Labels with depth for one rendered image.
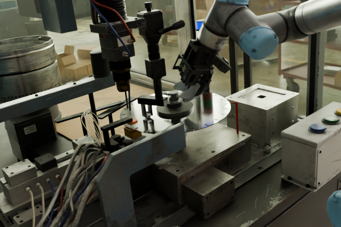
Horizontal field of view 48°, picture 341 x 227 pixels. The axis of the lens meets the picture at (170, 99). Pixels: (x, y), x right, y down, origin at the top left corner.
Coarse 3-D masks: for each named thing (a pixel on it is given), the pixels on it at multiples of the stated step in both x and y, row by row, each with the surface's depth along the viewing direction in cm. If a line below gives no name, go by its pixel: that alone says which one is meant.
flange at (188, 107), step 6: (168, 102) 113; (180, 102) 112; (186, 102) 116; (156, 108) 114; (162, 108) 113; (168, 108) 112; (174, 108) 112; (180, 108) 111; (186, 108) 111; (192, 108) 112; (162, 114) 110; (168, 114) 109; (174, 114) 109; (180, 114) 109
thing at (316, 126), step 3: (312, 126) 104; (315, 126) 104; (318, 126) 104; (321, 126) 104; (324, 126) 104; (312, 129) 103; (315, 129) 103; (318, 129) 102; (321, 129) 102; (324, 129) 103
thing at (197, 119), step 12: (204, 96) 122; (216, 96) 121; (132, 108) 118; (204, 108) 112; (216, 108) 112; (228, 108) 111; (144, 120) 109; (156, 120) 108; (168, 120) 107; (180, 120) 106; (192, 120) 105; (204, 120) 105; (216, 120) 104; (144, 132) 101; (156, 132) 100
